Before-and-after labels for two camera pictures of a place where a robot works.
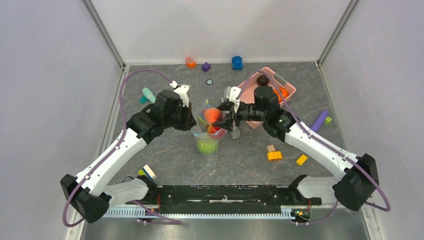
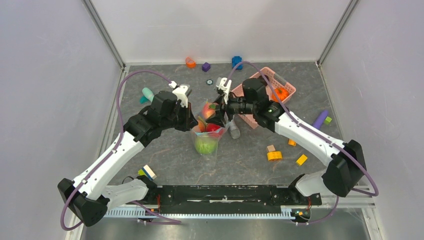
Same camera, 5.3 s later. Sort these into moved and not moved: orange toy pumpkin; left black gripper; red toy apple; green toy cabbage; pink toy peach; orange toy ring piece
Moved: pink toy peach; red toy apple
Not moved: green toy cabbage; orange toy ring piece; left black gripper; orange toy pumpkin
